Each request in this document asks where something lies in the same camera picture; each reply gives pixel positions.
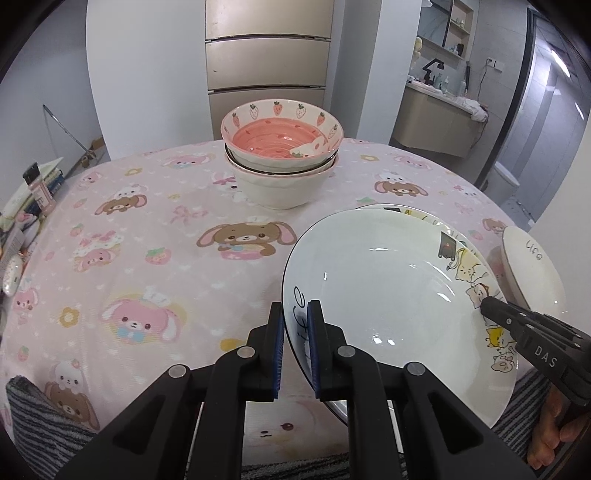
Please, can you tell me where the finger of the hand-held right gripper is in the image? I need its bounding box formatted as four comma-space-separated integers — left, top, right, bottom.
480, 296, 525, 329

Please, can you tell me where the white cloth on vanity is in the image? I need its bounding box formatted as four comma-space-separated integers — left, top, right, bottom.
455, 95, 490, 123

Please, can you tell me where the person's right hand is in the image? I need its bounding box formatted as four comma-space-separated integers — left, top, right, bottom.
526, 383, 591, 472

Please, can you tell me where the black capped spice bottle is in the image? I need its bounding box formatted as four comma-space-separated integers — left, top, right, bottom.
23, 164, 52, 215

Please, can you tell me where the stack of books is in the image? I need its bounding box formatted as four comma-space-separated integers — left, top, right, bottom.
0, 157, 65, 232

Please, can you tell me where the gold refrigerator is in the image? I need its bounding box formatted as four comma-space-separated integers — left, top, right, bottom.
205, 0, 335, 140

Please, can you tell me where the white oval case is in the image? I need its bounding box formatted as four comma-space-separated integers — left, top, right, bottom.
2, 254, 24, 296

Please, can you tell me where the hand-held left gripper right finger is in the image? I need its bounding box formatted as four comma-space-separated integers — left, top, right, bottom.
308, 300, 536, 480

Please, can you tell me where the white cat print plate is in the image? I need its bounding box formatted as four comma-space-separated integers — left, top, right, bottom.
355, 203, 490, 278
501, 225, 566, 315
281, 210, 520, 428

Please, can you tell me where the black door frame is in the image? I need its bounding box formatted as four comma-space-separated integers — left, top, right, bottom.
475, 7, 543, 190

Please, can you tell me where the grey striped cloth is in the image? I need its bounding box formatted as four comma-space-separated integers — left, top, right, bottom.
4, 369, 552, 480

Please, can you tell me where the pink strawberry print bowl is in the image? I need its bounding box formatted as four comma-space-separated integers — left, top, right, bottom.
225, 148, 340, 178
221, 99, 345, 172

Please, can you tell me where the bathroom mirror cabinet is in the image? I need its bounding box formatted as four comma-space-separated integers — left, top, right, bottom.
416, 0, 476, 58

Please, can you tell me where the beige vanity cabinet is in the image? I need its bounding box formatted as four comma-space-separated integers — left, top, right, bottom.
390, 83, 485, 160

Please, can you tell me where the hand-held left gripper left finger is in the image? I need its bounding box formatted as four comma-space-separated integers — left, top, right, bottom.
55, 302, 283, 480

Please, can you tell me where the white ribbed bowl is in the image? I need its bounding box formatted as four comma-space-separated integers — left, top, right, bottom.
230, 159, 338, 211

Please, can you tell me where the black faucet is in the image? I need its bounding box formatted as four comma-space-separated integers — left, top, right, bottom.
422, 58, 444, 86

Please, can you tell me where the white toilet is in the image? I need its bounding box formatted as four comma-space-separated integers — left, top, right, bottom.
480, 164, 520, 192

